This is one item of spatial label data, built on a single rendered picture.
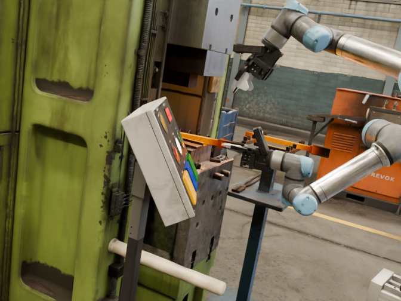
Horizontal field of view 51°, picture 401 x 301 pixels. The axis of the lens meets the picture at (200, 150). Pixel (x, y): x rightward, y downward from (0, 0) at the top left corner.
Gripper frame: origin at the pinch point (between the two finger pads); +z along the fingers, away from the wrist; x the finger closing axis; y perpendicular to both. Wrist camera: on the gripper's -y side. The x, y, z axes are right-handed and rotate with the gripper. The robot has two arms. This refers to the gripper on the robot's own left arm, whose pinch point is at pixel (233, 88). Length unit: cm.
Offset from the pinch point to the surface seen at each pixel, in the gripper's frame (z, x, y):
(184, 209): 18, -54, 25
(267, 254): 116, 148, 51
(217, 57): -2.7, 12.2, -16.4
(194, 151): 30.7, 5.0, 0.7
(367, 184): 75, 367, 85
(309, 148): 13, 58, 30
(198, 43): -5.3, -2.9, -19.4
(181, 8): -11.2, -2.8, -32.6
